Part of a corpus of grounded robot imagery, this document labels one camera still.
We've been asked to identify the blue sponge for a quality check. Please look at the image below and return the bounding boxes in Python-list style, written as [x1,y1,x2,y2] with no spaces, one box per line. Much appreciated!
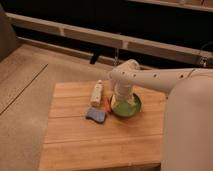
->
[86,107,106,123]

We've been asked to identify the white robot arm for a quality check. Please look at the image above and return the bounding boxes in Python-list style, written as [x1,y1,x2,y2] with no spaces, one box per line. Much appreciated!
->
[109,60,213,171]

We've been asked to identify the wooden shelf rail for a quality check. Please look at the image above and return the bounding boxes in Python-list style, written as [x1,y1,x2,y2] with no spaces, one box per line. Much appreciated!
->
[6,13,213,68]

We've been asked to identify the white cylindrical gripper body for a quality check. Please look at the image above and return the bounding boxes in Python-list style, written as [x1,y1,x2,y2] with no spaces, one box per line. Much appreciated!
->
[114,83,133,101]

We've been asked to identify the orange carrot toy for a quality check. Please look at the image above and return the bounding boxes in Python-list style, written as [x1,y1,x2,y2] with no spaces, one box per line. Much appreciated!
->
[105,97,112,113]

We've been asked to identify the green ceramic bowl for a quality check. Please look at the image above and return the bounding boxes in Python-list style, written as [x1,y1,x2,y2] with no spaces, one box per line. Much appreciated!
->
[110,93,142,118]

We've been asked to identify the grey cabinet corner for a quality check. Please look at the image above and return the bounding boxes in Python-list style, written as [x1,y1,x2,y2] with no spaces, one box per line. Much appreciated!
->
[0,4,21,62]

